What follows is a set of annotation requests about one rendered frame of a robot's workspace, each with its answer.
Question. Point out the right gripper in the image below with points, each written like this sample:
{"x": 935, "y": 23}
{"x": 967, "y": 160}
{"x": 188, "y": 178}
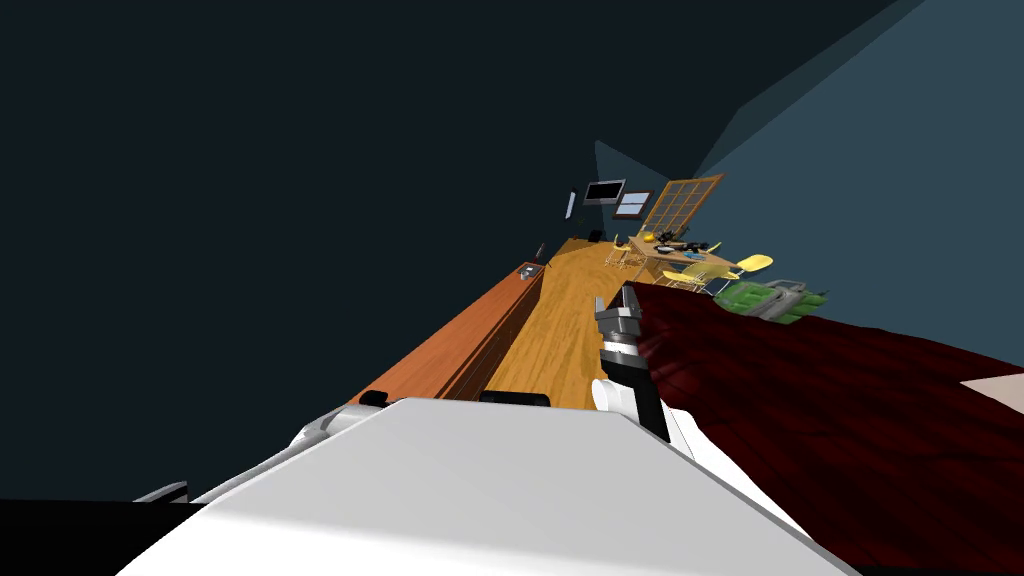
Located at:
{"x": 619, "y": 325}

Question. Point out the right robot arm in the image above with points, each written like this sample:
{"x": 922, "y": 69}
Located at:
{"x": 632, "y": 392}

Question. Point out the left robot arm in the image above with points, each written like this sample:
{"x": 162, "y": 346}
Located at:
{"x": 336, "y": 424}

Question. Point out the yellow chair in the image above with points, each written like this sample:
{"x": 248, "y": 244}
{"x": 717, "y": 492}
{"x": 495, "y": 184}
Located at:
{"x": 618, "y": 252}
{"x": 682, "y": 278}
{"x": 754, "y": 262}

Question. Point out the wooden dining table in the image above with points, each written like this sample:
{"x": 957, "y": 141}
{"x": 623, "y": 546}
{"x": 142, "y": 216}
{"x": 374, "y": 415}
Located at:
{"x": 680, "y": 256}

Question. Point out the wooden lattice window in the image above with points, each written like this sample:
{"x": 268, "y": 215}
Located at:
{"x": 682, "y": 204}

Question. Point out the long orange wooden sideboard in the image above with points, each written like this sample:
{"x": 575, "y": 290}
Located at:
{"x": 472, "y": 328}

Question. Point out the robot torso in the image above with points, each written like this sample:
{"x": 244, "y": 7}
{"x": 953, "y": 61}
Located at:
{"x": 480, "y": 496}

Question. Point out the brown framed wall picture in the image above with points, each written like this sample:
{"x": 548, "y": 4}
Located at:
{"x": 634, "y": 204}

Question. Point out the white wall picture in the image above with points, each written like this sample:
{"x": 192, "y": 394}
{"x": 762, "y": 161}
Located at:
{"x": 570, "y": 203}

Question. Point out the black wall television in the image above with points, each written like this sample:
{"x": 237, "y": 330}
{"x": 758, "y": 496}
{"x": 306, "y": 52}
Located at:
{"x": 604, "y": 192}

